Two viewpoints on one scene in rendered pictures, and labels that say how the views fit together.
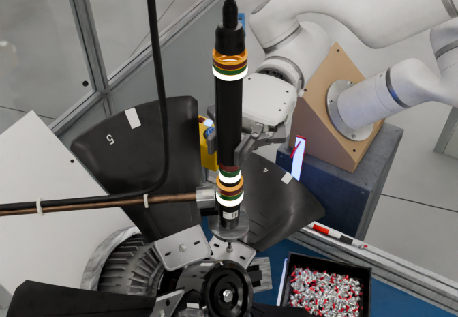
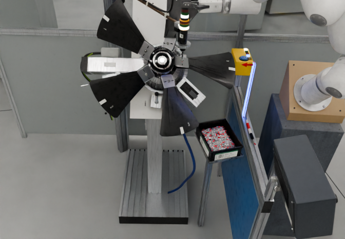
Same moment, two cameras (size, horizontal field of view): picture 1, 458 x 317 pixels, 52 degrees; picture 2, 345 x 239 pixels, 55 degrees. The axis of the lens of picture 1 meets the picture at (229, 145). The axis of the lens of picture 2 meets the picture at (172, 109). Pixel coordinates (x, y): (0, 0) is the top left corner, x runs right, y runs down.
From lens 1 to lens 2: 120 cm
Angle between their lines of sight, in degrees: 44
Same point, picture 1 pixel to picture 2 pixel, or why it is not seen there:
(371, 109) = (308, 86)
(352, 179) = (282, 121)
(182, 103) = not seen: hidden behind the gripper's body
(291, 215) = (214, 74)
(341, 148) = (288, 101)
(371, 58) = not seen: outside the picture
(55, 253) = (150, 34)
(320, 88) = (304, 71)
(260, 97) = not seen: outside the picture
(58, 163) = not seen: hidden behind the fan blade
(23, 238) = (147, 22)
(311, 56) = (241, 0)
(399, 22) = not seen: outside the picture
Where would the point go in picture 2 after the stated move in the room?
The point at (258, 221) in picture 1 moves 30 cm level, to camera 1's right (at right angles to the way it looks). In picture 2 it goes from (201, 64) to (241, 97)
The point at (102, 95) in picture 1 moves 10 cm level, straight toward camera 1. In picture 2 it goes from (237, 37) to (230, 41)
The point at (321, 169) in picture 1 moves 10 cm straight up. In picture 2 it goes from (276, 109) to (281, 94)
